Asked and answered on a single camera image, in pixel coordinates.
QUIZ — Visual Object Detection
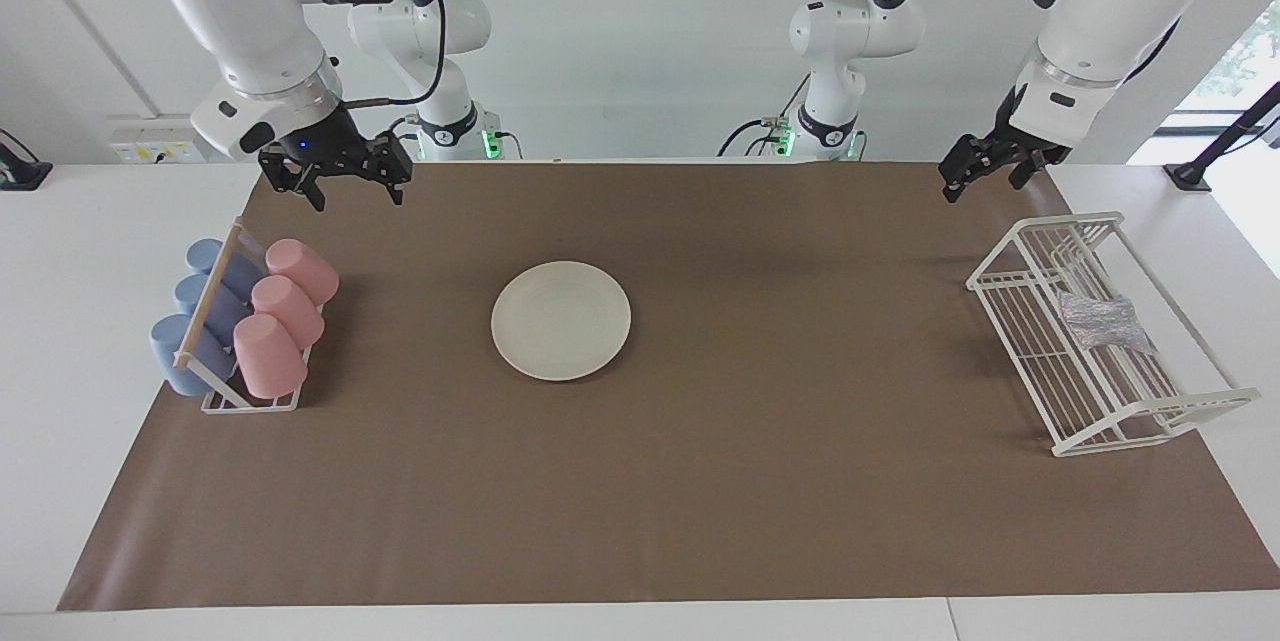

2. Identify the blue plastic cup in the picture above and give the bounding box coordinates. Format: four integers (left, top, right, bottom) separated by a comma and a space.
150, 314, 239, 397
186, 239, 266, 302
174, 274, 251, 347

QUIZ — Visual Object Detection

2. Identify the window with greenery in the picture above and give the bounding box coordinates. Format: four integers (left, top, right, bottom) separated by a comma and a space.
1170, 0, 1280, 137

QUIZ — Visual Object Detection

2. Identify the black right base cable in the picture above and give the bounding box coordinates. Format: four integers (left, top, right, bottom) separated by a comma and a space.
379, 115, 417, 162

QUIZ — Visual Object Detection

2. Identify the black clamp mount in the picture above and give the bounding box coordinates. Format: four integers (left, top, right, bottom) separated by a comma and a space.
0, 128, 53, 192

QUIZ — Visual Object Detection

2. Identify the white round plate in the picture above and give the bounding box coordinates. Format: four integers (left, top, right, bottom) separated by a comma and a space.
491, 262, 633, 383

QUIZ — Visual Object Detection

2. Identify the black base cable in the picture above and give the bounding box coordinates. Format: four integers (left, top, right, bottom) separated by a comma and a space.
718, 71, 809, 159
379, 115, 417, 162

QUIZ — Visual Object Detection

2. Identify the pink plastic cup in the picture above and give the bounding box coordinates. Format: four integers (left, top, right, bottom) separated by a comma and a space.
250, 275, 326, 350
265, 238, 340, 307
232, 313, 309, 400

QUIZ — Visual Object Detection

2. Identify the brown table mat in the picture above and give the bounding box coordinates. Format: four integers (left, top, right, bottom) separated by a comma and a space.
57, 161, 1280, 612

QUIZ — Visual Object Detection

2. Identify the cup holder with wooden rod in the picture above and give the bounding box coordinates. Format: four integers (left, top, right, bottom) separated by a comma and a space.
172, 217, 326, 414

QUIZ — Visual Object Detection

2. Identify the white wire dish rack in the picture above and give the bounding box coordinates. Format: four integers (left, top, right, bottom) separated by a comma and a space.
966, 211, 1261, 458

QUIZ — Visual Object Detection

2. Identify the black left base cable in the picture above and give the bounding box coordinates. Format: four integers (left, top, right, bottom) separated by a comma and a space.
718, 71, 809, 159

